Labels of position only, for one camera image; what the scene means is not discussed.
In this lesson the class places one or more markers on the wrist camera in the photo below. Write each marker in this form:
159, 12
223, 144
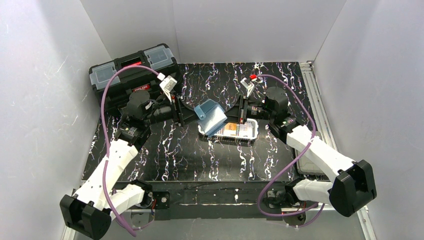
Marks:
167, 83
249, 85

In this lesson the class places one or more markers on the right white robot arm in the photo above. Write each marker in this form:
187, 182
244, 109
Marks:
350, 185

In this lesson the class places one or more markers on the white credit card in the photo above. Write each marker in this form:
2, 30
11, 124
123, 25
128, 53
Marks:
247, 130

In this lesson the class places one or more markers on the blue leather card holder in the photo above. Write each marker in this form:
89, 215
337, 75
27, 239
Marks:
211, 117

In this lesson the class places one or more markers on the orange credit card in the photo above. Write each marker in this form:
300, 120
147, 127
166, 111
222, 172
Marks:
231, 128

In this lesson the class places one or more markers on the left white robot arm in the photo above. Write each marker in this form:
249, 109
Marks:
92, 208

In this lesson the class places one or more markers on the black red toolbox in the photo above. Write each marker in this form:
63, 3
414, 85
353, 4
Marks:
159, 58

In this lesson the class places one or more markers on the white plastic basket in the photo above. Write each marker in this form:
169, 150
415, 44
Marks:
231, 139

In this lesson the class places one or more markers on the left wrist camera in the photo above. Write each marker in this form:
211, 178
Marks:
167, 83

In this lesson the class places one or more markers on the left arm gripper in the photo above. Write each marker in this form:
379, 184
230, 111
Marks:
179, 110

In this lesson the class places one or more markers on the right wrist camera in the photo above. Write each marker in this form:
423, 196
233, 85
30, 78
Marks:
249, 85

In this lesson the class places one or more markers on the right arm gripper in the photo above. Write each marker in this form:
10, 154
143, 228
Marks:
244, 108

